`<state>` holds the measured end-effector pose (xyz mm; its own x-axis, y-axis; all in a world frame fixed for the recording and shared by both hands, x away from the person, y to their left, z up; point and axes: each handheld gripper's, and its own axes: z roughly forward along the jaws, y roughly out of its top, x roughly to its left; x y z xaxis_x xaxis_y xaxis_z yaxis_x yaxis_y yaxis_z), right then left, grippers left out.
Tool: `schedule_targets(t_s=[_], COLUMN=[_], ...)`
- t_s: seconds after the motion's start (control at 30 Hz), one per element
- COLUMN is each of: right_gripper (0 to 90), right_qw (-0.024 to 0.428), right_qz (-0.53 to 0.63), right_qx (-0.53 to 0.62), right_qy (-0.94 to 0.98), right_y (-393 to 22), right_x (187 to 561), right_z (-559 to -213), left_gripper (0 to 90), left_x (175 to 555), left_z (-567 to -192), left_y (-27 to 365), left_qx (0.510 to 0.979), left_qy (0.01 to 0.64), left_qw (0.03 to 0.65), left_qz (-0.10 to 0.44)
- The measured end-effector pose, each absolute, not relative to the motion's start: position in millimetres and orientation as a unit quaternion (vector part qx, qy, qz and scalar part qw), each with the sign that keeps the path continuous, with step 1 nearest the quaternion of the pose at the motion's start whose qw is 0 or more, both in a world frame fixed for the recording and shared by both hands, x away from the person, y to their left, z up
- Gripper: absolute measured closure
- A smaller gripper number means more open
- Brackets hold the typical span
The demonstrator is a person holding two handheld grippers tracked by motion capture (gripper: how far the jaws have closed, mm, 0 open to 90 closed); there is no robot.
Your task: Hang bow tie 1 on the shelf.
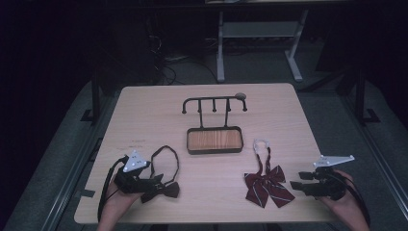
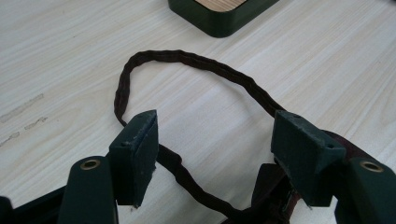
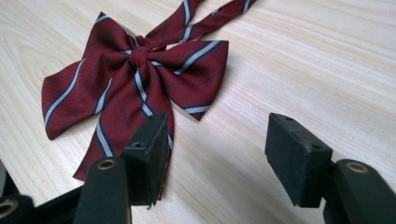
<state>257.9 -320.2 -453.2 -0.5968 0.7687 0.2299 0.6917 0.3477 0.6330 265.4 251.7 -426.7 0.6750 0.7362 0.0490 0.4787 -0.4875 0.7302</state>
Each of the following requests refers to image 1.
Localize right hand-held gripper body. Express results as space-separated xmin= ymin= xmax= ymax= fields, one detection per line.
xmin=301 ymin=154 xmax=356 ymax=202

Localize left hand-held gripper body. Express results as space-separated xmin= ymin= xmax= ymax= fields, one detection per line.
xmin=114 ymin=149 xmax=156 ymax=194

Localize black bow tie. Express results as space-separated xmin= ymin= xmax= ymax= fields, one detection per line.
xmin=140 ymin=144 xmax=181 ymax=204

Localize dark red striped bow tie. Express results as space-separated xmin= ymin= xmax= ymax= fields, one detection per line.
xmin=243 ymin=138 xmax=296 ymax=209

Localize black hook rack wooden tray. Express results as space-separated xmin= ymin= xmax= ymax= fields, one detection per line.
xmin=181 ymin=94 xmax=249 ymax=156

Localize person's right hand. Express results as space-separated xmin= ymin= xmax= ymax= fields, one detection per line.
xmin=316 ymin=168 xmax=365 ymax=219

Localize person's left hand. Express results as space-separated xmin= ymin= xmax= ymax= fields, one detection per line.
xmin=105 ymin=181 xmax=144 ymax=210

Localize dark tape strip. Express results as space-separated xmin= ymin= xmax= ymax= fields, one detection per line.
xmin=75 ymin=189 xmax=96 ymax=199

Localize black metal stand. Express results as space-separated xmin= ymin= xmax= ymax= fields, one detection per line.
xmin=352 ymin=66 xmax=382 ymax=125
xmin=80 ymin=68 xmax=104 ymax=124

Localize white power strip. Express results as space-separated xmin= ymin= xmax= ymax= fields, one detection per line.
xmin=165 ymin=55 xmax=191 ymax=63

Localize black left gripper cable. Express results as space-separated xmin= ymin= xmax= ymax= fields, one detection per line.
xmin=96 ymin=155 xmax=129 ymax=223

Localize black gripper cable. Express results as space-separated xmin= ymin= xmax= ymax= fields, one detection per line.
xmin=96 ymin=155 xmax=129 ymax=223
xmin=331 ymin=172 xmax=372 ymax=226

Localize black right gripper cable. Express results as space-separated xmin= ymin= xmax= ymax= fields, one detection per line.
xmin=331 ymin=172 xmax=372 ymax=226

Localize black floor cables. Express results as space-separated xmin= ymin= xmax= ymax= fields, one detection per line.
xmin=145 ymin=18 xmax=219 ymax=86

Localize grey metal table frame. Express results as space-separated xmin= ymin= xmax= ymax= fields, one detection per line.
xmin=217 ymin=9 xmax=310 ymax=84

